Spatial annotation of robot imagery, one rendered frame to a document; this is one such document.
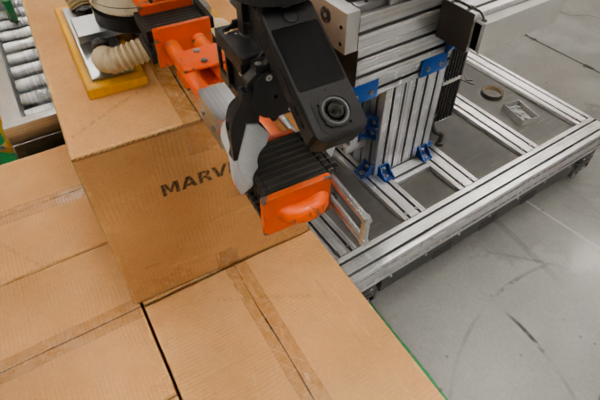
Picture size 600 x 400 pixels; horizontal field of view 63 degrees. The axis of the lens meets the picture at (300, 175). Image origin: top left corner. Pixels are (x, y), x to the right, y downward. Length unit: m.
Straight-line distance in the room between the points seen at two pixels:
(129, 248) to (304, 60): 0.64
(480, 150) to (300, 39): 1.61
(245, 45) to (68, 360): 0.77
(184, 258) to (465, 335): 0.99
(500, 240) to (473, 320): 0.36
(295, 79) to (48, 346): 0.84
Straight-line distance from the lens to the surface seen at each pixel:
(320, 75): 0.37
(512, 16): 1.17
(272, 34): 0.38
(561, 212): 2.15
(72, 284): 1.16
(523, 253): 1.95
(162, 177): 0.85
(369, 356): 0.99
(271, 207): 0.46
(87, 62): 0.96
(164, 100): 0.86
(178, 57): 0.68
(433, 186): 1.76
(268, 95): 0.42
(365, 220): 0.45
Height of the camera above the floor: 1.43
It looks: 44 degrees down
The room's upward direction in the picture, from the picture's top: straight up
